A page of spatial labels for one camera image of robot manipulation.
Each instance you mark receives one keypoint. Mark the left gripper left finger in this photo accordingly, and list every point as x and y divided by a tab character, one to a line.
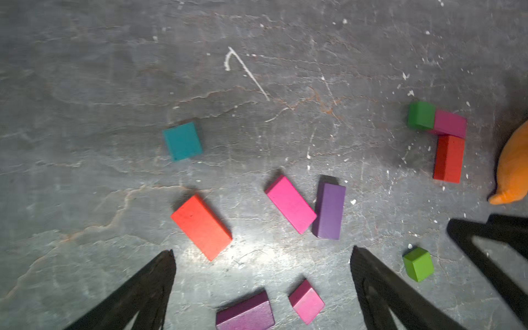
143	298

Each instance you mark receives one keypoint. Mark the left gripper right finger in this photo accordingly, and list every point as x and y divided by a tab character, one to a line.
382	294

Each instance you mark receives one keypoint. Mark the green cube block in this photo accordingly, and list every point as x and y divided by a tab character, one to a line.
418	264
421	116

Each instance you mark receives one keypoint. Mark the purple rectangular block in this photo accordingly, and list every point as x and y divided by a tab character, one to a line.
330	203
254	313

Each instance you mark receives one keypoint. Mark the red rectangular block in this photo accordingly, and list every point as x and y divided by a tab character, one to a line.
449	159
202	227

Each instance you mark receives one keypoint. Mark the magenta rectangular block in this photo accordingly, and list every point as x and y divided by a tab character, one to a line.
449	124

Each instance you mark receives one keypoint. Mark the pink cube block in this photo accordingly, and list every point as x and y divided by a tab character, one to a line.
306	302

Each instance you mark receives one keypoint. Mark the pink rectangular block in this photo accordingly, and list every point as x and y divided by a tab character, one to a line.
291	204

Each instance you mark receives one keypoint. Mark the teal cube block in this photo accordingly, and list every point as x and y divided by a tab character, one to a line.
183	141

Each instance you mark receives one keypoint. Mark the orange plush toy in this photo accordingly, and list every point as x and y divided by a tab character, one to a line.
511	175

